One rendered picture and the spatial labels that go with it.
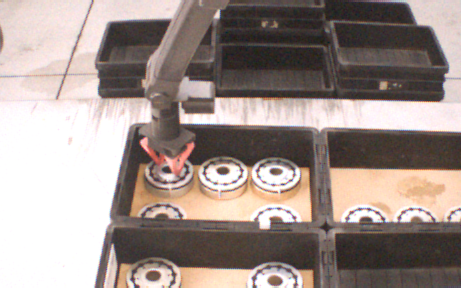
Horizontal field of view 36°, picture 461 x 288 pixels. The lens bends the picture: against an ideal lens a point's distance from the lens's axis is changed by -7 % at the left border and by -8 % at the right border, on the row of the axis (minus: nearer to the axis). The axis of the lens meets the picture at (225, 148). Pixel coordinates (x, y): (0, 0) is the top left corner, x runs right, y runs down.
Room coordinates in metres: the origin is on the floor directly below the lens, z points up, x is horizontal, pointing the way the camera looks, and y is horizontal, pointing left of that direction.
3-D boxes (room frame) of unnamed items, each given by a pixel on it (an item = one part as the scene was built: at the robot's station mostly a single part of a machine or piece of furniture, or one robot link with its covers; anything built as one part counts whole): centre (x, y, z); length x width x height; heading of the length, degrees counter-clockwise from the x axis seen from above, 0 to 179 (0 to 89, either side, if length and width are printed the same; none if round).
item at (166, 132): (1.19, 0.12, 0.98); 0.10 x 0.07 x 0.07; 49
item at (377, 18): (2.56, -0.58, 0.31); 0.40 x 0.30 x 0.34; 89
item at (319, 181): (1.11, 0.01, 0.92); 0.40 x 0.30 x 0.02; 87
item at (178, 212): (1.04, 0.13, 0.86); 0.10 x 0.10 x 0.01
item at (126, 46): (2.18, 0.23, 0.37); 0.40 x 0.30 x 0.45; 89
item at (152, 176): (1.19, 0.12, 0.86); 0.10 x 0.10 x 0.01
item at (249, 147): (1.11, 0.01, 0.87); 0.40 x 0.30 x 0.11; 87
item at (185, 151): (1.18, 0.11, 0.91); 0.07 x 0.07 x 0.09; 49
